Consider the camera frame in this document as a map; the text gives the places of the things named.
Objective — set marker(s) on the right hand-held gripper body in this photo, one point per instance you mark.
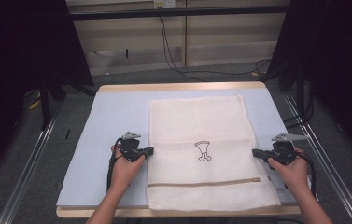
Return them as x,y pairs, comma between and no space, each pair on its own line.
284,152

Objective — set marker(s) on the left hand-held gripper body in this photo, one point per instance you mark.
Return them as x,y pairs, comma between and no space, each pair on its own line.
130,147

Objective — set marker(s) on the white mesh laundry bag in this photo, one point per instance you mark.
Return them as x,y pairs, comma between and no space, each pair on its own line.
201,124

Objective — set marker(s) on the person's right hand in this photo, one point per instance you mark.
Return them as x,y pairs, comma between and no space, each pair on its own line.
292,175

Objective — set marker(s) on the person's left hand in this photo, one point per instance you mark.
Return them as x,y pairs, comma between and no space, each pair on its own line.
125,174

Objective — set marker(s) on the pale blue table mat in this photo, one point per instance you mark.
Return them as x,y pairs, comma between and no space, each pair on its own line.
117,115

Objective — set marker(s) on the black metal stand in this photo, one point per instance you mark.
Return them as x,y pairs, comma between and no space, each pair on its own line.
301,93
44,102

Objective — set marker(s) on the wooden table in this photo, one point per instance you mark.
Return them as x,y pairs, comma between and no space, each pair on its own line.
183,86

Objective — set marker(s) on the black curtain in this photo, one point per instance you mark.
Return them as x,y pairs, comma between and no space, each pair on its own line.
335,62
24,62

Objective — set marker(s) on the yellow floor tape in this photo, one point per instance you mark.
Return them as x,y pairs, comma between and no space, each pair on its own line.
35,104

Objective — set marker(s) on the black horizontal metal bar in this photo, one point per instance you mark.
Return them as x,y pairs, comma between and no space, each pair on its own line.
180,12

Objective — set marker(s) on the aluminium floor rail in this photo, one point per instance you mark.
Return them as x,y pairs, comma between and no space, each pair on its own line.
323,149
24,174

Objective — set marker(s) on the white wall outlet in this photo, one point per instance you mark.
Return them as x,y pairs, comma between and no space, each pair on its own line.
164,3

